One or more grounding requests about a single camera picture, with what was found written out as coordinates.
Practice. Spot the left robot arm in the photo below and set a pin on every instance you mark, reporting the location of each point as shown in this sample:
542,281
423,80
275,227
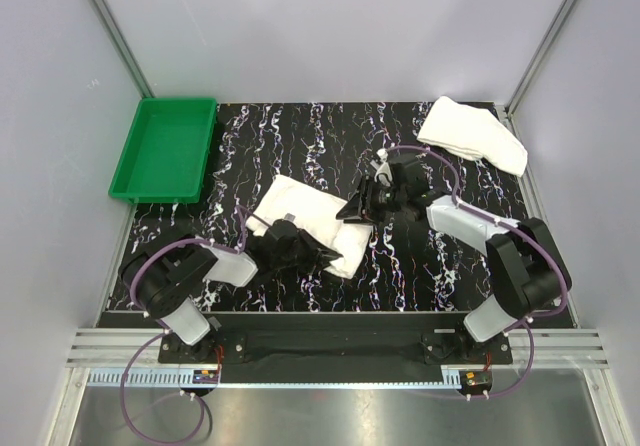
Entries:
162,276

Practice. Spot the green plastic tray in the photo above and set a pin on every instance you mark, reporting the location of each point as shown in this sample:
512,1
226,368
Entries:
166,151

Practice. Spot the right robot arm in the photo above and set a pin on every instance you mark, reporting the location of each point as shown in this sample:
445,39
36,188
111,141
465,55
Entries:
527,271

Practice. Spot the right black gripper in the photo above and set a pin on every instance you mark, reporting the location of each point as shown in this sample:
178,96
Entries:
357,209

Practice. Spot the small white towel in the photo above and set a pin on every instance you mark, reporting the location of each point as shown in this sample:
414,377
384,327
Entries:
473,134

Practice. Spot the aluminium frame rail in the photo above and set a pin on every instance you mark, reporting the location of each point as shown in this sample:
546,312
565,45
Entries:
553,348

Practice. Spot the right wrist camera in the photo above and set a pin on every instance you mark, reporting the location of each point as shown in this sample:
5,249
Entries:
383,174

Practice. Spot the left connector board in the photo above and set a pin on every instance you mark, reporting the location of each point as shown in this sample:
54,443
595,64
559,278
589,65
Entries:
205,377

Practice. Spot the large white towel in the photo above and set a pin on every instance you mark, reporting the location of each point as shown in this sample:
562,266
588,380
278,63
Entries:
314,211

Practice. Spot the connector board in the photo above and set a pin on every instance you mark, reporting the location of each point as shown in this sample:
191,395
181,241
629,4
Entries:
477,379
205,377

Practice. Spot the grey slotted cable duct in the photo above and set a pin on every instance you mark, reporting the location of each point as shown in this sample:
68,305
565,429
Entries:
232,377

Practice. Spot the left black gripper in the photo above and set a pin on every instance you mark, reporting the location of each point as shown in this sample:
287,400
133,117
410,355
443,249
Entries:
318,254

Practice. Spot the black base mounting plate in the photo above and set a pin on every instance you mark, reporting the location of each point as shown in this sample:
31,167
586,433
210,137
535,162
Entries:
411,342

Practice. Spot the right connector board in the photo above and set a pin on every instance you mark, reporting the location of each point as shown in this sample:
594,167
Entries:
477,379

